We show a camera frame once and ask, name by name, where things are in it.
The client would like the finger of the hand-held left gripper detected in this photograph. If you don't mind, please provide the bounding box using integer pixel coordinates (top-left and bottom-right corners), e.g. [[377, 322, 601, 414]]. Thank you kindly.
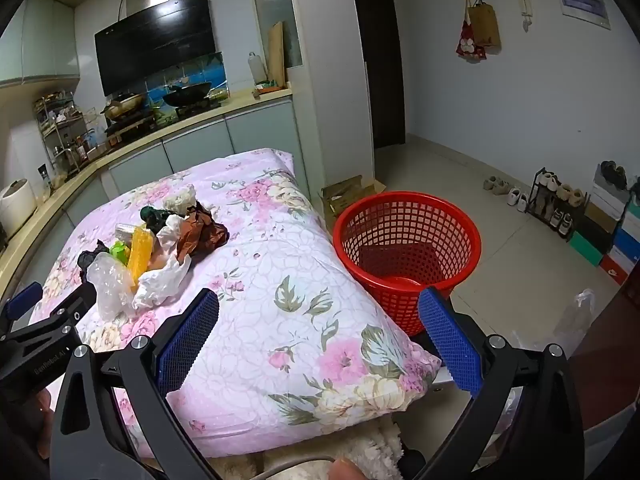
[[30, 282, 98, 346], [0, 281, 45, 331]]

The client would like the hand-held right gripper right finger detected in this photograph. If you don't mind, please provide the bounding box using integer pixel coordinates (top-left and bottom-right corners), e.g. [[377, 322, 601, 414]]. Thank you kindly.
[[417, 286, 586, 480]]

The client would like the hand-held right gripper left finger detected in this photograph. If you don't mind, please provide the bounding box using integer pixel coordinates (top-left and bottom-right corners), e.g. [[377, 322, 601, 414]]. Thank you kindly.
[[50, 287, 221, 480]]

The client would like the clear plastic bag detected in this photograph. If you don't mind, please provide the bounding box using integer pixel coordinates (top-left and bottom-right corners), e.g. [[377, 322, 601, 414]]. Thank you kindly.
[[86, 252, 136, 320]]

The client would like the black plastic bag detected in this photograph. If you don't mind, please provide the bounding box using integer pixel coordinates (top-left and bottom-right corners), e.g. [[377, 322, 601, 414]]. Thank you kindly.
[[77, 240, 111, 281]]

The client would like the white plastic bag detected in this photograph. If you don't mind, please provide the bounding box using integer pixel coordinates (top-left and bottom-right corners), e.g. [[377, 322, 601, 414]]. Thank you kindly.
[[132, 255, 193, 311]]

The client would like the red plastic basket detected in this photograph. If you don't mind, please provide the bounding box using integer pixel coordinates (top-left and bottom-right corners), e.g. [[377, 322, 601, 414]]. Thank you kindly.
[[332, 191, 482, 337]]

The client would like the yellow foam net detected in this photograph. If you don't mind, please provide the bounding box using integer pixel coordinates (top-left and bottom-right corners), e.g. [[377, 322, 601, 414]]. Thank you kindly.
[[126, 226, 152, 293]]

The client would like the brown plastic bag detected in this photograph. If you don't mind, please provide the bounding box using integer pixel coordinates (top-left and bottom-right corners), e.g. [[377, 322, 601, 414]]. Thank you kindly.
[[177, 202, 230, 263]]

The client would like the white paper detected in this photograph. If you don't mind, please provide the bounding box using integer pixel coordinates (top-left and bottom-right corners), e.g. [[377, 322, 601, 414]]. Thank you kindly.
[[156, 214, 188, 256]]

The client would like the cream cloth rag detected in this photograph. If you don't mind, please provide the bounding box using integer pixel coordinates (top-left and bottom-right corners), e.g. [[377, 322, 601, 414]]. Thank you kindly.
[[162, 184, 198, 213]]

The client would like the person's left hand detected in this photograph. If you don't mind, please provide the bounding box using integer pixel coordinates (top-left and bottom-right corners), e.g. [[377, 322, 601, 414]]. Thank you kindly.
[[25, 390, 54, 442]]

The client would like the person's right hand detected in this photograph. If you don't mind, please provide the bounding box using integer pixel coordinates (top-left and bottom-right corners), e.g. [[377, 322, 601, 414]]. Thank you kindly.
[[327, 457, 368, 480]]

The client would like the white rice cooker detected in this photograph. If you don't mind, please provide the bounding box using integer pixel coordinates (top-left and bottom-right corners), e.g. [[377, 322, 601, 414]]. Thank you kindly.
[[0, 177, 38, 238]]

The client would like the pink floral quilt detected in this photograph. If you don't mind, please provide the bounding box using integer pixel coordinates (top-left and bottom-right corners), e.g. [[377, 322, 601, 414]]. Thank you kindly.
[[27, 147, 443, 461]]

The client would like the transparent floor bag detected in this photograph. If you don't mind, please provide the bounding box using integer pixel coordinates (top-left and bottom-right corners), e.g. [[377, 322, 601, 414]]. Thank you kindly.
[[550, 289, 598, 346]]

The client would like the white fluffy rug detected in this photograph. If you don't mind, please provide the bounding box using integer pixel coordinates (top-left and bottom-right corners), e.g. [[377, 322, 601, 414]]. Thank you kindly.
[[210, 422, 401, 480]]

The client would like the brown wooden cabinet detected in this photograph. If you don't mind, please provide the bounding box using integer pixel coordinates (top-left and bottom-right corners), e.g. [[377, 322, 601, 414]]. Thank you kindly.
[[565, 280, 640, 441]]

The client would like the metal kitchen rack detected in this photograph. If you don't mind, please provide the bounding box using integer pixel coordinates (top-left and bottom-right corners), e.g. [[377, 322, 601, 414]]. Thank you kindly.
[[32, 92, 108, 171]]

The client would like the black shoe rack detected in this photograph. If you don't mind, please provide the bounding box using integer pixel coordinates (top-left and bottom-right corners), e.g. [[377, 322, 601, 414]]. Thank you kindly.
[[525, 167, 588, 238]]

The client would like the cardboard box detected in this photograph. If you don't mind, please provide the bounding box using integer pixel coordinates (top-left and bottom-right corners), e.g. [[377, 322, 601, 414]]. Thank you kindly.
[[320, 175, 386, 231]]

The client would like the gas stove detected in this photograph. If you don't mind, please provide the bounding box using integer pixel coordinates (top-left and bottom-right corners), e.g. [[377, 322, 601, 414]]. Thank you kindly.
[[104, 97, 221, 136]]

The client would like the stack of shoe boxes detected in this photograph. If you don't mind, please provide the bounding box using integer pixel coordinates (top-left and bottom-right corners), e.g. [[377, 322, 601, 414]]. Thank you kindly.
[[567, 162, 640, 281]]

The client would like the golden cooking pot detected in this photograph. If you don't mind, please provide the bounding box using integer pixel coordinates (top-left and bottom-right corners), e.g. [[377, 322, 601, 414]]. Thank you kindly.
[[100, 91, 146, 121]]

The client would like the dark shoes pair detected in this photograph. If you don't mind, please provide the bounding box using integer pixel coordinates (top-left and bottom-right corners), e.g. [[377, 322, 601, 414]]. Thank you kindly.
[[600, 160, 628, 188]]

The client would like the black wok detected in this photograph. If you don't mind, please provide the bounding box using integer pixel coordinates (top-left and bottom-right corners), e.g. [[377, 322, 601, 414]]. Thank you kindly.
[[162, 81, 213, 108]]

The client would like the black range hood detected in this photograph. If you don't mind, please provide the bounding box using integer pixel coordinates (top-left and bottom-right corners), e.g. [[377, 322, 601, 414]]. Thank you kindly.
[[94, 0, 217, 97]]

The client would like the white plastic bottle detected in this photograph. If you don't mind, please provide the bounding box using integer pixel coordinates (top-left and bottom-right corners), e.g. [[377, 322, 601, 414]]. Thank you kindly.
[[248, 51, 267, 86]]

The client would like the dark door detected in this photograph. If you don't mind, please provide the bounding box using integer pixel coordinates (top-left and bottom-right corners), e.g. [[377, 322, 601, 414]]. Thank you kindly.
[[347, 0, 407, 150]]

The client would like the wooden cutting board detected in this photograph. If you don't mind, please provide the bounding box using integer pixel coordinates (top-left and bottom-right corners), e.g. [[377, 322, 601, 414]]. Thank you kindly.
[[267, 21, 287, 88]]

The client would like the red hanging bag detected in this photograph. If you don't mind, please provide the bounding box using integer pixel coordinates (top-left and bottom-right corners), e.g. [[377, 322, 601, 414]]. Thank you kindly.
[[455, 7, 487, 63]]

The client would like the brown paper bag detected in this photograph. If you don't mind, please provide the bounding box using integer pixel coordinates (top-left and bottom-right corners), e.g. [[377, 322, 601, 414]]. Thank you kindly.
[[467, 0, 502, 50]]

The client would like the electrical panel box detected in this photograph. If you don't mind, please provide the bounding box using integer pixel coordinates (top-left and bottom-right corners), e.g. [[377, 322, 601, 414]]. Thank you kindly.
[[554, 0, 613, 31]]

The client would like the grey cable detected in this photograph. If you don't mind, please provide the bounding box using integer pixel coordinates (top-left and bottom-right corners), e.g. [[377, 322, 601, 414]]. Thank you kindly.
[[260, 455, 336, 480]]

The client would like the wall cabinet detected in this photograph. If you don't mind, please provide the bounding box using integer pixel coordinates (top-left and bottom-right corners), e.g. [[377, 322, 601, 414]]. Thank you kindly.
[[0, 0, 81, 88]]

